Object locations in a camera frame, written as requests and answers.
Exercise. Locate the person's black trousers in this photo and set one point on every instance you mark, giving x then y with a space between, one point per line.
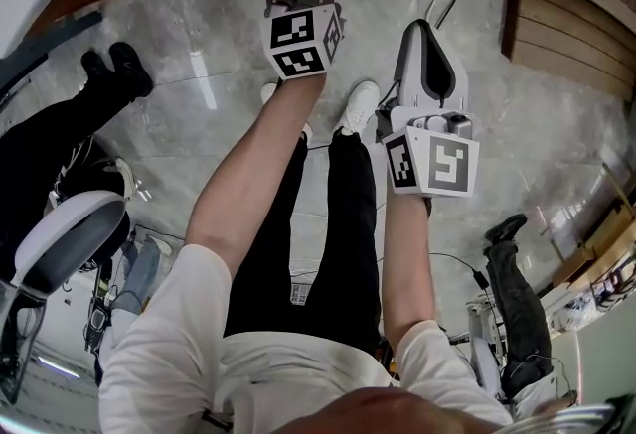
343 248

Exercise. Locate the person's own face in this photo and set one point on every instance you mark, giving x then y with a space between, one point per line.
387 414

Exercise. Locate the wooden side table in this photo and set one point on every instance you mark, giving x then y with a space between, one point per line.
596 253

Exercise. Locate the cluttered display rack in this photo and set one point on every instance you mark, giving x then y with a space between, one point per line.
586 308

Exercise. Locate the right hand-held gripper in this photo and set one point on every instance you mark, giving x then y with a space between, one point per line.
447 164

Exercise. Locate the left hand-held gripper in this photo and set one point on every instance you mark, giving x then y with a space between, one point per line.
293 32

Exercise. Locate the clear plastic case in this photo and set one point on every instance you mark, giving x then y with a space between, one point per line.
22 347

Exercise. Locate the person's left forearm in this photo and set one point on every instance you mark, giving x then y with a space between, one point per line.
253 174

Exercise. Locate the wooden slat panel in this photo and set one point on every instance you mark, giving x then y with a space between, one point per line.
571 30

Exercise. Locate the person's white t-shirt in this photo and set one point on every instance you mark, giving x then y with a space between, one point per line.
164 337

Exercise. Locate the white top dark frame table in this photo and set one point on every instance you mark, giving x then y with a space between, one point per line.
49 42

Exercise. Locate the person's right forearm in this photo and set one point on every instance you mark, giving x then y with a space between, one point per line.
407 273

